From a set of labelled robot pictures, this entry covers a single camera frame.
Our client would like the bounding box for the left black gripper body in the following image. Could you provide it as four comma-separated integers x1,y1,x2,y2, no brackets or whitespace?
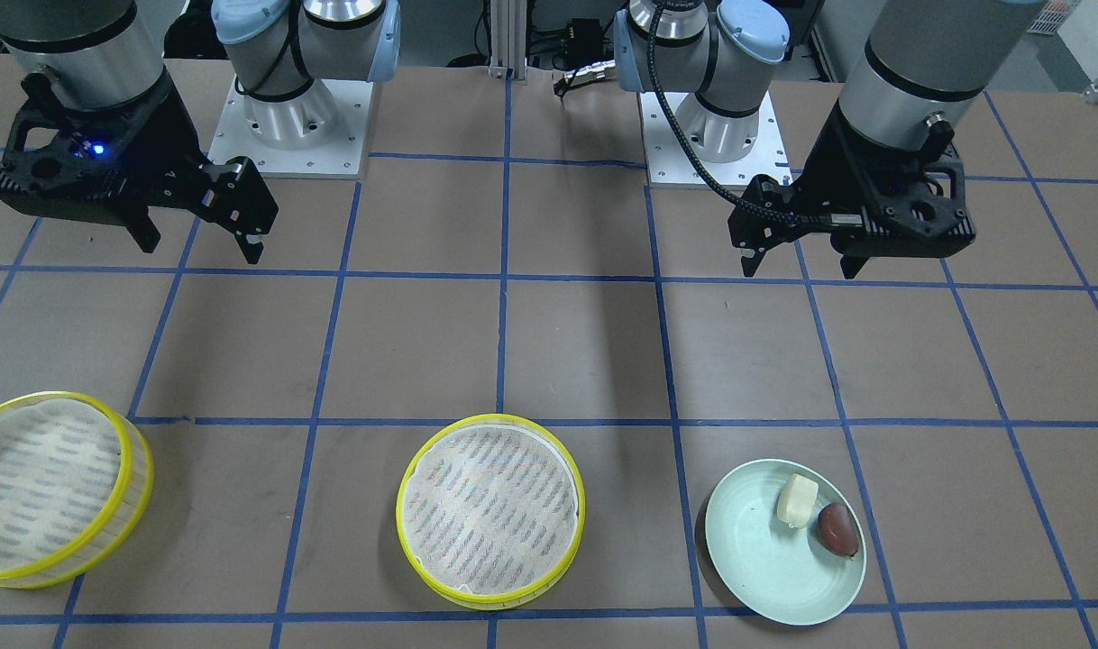
727,107,977,259

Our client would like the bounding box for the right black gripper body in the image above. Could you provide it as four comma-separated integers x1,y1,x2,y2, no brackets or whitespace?
0,70,279,242

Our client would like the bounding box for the white steamed bun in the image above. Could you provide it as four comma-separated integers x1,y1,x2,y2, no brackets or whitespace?
774,473,819,530

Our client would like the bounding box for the yellow steamer tray with cloth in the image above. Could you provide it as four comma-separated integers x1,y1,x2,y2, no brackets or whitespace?
0,391,156,589

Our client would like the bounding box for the brown bun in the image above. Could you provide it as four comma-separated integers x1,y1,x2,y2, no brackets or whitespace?
816,502,861,559

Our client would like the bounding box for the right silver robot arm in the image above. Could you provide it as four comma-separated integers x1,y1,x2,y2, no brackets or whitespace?
0,1,401,264

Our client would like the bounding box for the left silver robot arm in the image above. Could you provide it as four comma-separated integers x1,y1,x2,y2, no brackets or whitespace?
612,1,1042,279

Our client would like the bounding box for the centre yellow steamer tray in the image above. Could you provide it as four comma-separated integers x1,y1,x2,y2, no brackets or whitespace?
394,412,587,611

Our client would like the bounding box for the light green plate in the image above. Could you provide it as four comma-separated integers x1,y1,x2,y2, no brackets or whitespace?
704,459,869,626

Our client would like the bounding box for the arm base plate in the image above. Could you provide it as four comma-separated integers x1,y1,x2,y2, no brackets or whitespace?
638,92,792,192
208,79,379,180

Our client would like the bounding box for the aluminium frame post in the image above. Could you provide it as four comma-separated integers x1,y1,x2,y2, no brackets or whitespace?
488,0,529,83

